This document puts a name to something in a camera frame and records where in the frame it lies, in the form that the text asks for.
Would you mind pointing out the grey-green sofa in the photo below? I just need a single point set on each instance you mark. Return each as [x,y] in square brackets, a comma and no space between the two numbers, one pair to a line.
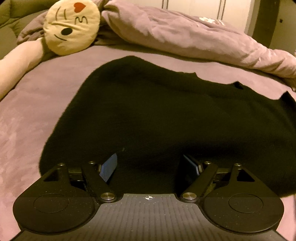
[9,16]

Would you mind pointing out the long pink pillow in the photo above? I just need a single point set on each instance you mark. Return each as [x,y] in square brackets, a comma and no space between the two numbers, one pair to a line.
[16,67]

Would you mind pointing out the dark door frame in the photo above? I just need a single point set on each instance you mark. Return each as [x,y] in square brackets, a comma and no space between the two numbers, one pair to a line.
[264,20]

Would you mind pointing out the black knit sweater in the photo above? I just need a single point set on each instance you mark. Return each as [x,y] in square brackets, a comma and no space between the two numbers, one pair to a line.
[148,111]

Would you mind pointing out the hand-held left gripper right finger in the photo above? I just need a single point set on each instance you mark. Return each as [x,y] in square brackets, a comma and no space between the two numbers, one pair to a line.
[191,167]

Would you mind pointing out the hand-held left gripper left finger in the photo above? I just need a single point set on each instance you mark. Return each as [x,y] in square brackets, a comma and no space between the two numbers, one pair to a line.
[108,167]

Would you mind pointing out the yellow emoji face cushion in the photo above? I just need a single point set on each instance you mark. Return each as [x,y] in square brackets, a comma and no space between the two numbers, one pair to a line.
[69,30]

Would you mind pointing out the purple duvet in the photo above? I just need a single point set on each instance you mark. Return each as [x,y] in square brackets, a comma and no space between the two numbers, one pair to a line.
[185,34]

